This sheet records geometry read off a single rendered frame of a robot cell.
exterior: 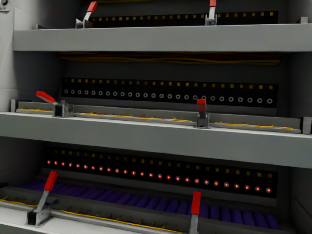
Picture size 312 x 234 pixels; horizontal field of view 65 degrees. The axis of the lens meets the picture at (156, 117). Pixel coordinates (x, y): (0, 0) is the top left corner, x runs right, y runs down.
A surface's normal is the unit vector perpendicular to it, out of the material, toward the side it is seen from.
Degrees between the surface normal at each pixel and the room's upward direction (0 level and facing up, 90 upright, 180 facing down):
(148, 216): 109
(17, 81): 90
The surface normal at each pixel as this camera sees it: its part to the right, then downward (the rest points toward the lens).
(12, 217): 0.05, -1.00
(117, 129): -0.25, 0.04
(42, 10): 0.97, 0.07
